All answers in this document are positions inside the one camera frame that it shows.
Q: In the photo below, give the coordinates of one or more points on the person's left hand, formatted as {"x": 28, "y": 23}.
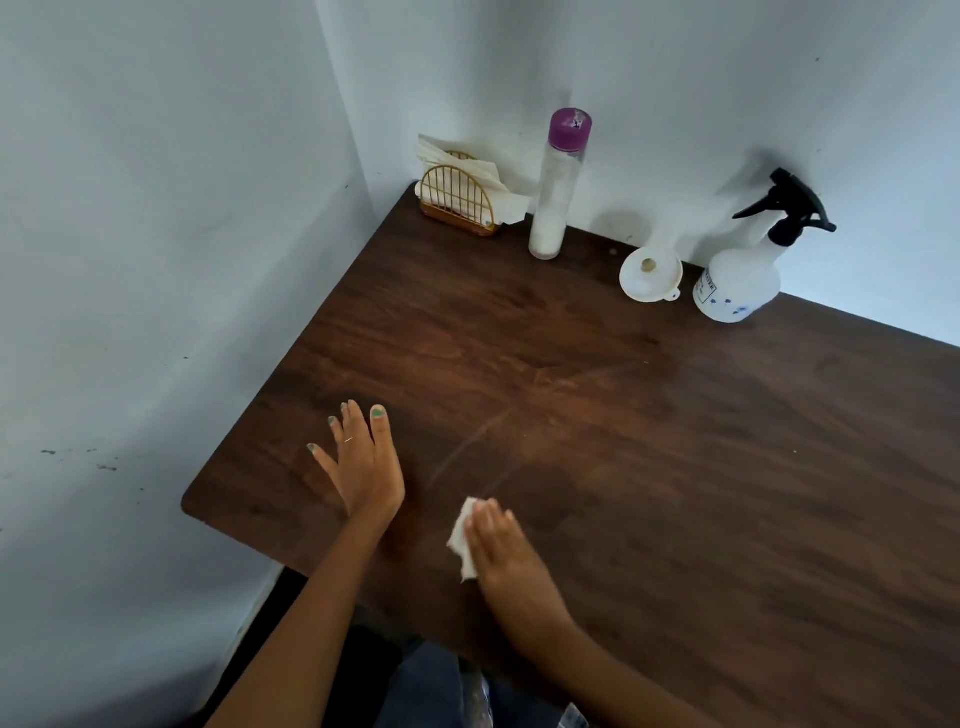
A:
{"x": 367, "y": 480}

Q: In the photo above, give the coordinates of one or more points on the person's right hand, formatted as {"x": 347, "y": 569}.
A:
{"x": 517, "y": 577}

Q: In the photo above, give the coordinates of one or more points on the single white paper napkin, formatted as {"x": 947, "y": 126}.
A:
{"x": 461, "y": 544}

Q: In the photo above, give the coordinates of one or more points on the white plastic funnel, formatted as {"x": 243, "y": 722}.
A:
{"x": 641, "y": 289}

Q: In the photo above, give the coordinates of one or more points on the tall frosted clear bottle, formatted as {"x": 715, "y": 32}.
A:
{"x": 559, "y": 187}

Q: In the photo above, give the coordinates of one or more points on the white spray bottle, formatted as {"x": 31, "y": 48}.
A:
{"x": 739, "y": 289}

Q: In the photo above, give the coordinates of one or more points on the purple bottle cap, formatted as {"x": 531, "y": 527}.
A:
{"x": 570, "y": 129}

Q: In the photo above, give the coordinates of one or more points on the black spray trigger head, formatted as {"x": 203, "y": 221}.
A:
{"x": 795, "y": 206}

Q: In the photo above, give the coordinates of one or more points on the person's right forearm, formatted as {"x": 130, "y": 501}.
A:
{"x": 615, "y": 690}

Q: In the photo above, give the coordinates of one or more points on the person's left forearm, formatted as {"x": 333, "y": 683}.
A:
{"x": 300, "y": 637}

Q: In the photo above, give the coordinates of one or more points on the blue jeans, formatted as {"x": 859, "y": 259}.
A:
{"x": 427, "y": 686}

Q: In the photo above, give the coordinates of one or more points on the black white plaid shirt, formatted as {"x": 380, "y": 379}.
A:
{"x": 574, "y": 718}

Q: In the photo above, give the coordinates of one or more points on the dark wooden table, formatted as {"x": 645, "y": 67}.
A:
{"x": 712, "y": 450}

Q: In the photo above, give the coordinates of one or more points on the white paper napkins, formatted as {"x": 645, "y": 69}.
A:
{"x": 510, "y": 206}

